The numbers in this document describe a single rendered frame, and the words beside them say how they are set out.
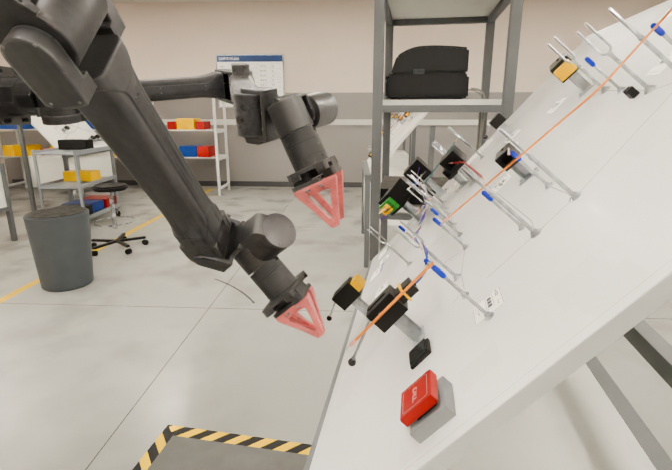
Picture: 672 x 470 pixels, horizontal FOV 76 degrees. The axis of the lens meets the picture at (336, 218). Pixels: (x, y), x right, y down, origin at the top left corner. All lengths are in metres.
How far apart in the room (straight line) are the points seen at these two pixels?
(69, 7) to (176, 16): 8.55
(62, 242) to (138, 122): 3.54
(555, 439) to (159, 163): 0.87
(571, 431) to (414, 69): 1.22
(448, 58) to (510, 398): 1.38
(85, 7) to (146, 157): 0.16
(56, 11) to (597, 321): 0.52
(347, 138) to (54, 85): 7.83
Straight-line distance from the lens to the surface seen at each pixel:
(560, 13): 9.02
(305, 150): 0.65
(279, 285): 0.71
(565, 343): 0.47
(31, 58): 0.42
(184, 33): 8.88
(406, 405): 0.54
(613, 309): 0.46
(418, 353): 0.67
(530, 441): 1.01
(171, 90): 1.10
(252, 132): 0.70
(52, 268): 4.09
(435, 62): 1.69
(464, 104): 1.65
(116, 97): 0.46
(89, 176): 6.15
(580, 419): 1.11
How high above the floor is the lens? 1.42
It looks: 14 degrees down
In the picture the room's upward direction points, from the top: straight up
